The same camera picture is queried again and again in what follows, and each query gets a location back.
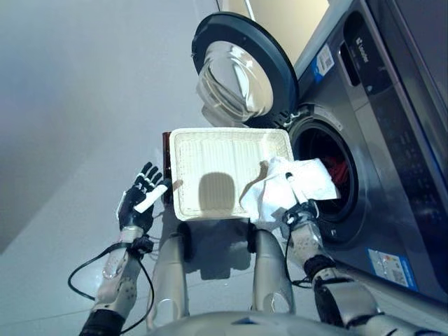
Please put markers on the blue energy label sticker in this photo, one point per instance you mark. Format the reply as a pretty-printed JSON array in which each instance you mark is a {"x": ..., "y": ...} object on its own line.
[{"x": 393, "y": 267}]

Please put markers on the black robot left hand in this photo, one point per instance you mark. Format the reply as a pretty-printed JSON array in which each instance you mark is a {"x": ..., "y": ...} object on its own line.
[{"x": 134, "y": 206}]

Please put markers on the round glass washing machine door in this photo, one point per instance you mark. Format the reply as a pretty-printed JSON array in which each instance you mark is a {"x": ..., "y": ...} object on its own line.
[{"x": 280, "y": 59}]

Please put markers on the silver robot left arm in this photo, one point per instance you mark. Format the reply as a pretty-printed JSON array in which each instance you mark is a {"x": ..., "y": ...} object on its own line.
[{"x": 117, "y": 280}]

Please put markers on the orange-red garment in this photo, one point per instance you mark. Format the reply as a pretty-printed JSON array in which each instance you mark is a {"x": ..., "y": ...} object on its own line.
[{"x": 337, "y": 168}]

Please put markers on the silver robot right leg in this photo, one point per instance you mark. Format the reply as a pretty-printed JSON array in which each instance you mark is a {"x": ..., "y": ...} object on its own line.
[{"x": 271, "y": 276}]

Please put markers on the silver robot left leg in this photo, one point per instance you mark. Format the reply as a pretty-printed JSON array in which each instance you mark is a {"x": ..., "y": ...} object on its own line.
[{"x": 169, "y": 276}]

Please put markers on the cream wicker laundry basket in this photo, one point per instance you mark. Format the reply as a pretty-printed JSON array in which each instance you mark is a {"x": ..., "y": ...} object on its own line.
[{"x": 227, "y": 150}]

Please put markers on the white garment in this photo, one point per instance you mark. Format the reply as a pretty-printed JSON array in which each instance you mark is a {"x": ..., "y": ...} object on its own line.
[{"x": 280, "y": 189}]

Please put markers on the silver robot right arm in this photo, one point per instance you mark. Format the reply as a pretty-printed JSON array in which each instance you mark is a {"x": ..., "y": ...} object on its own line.
[{"x": 332, "y": 280}]

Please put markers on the grey robot torso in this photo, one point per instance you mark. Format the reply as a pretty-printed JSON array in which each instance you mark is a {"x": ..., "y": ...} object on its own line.
[{"x": 252, "y": 325}]

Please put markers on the silver robot leg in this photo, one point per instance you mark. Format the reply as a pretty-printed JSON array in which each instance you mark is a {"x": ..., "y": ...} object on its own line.
[
  {"x": 169, "y": 276},
  {"x": 271, "y": 276}
]

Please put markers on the grey front-load washing machine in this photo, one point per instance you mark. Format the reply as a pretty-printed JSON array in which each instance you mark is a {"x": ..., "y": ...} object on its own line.
[{"x": 367, "y": 140}]

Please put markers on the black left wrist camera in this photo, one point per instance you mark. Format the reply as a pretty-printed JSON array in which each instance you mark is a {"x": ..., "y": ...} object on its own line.
[{"x": 143, "y": 244}]

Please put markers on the blue white barcode sticker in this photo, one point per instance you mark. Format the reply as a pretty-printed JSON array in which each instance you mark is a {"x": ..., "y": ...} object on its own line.
[{"x": 323, "y": 63}]

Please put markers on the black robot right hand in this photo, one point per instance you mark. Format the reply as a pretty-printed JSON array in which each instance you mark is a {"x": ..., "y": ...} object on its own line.
[{"x": 297, "y": 190}]

